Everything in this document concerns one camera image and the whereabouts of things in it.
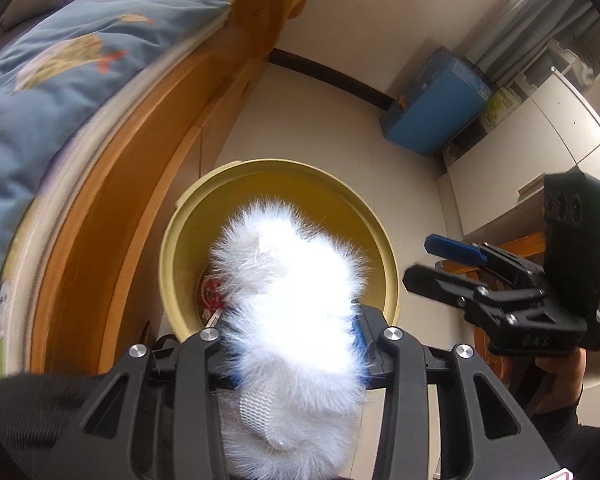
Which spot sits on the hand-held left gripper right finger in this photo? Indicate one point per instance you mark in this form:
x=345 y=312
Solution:
x=361 y=340

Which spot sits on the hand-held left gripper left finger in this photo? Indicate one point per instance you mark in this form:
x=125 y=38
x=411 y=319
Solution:
x=205 y=375

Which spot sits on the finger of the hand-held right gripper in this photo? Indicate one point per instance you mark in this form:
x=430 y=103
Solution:
x=440 y=282
x=450 y=246

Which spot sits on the red snack packet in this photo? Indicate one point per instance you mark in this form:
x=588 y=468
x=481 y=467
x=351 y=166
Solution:
x=211 y=292

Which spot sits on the white fluffy plush item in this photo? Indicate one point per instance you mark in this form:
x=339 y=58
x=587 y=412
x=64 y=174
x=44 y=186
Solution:
x=290 y=285

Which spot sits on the yellow plastic bin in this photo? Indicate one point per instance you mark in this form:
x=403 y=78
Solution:
x=190 y=240

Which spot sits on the person's right forearm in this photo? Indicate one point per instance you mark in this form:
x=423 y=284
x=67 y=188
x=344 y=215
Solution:
x=580 y=445

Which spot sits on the person's right hand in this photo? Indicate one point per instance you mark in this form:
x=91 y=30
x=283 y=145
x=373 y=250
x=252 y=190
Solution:
x=567 y=380

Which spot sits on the white cabinet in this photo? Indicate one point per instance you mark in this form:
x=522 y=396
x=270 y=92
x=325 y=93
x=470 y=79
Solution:
x=530 y=150

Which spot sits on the blue cardboard box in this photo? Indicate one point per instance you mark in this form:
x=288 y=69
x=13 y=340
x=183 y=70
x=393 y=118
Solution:
x=430 y=110

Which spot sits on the yellow-green plastic bag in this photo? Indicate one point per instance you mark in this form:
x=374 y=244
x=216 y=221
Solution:
x=502 y=105

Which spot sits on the white mattress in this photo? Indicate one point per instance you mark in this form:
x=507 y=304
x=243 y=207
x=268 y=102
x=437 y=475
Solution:
x=50 y=205

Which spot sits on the grey curtain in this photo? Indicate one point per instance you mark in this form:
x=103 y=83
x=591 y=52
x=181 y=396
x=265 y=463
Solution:
x=540 y=25

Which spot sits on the blue printed quilt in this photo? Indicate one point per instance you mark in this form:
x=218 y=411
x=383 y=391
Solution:
x=55 y=85

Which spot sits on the wooden bunk bed frame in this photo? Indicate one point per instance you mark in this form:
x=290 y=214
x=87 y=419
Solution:
x=130 y=160

